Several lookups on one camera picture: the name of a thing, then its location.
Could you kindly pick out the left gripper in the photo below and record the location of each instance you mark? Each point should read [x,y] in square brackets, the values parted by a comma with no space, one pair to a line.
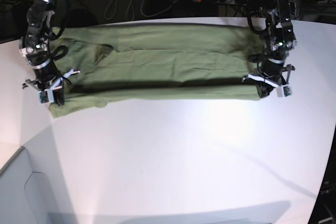
[270,75]

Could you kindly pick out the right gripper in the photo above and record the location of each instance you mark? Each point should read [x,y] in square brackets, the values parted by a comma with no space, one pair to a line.
[50,81]

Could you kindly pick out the green T-shirt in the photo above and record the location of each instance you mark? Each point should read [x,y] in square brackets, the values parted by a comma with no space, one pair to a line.
[155,62]

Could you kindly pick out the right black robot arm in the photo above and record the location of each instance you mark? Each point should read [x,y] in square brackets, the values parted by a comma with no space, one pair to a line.
[35,48]

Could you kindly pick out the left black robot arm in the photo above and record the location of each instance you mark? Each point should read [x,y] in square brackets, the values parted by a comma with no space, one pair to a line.
[271,21]

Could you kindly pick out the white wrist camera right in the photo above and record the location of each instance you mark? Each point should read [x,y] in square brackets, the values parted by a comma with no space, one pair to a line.
[46,96]

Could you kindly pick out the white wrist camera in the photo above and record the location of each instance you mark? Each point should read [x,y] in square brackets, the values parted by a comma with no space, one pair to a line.
[46,96]
[284,90]

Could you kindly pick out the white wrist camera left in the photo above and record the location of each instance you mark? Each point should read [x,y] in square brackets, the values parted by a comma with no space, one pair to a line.
[284,90]

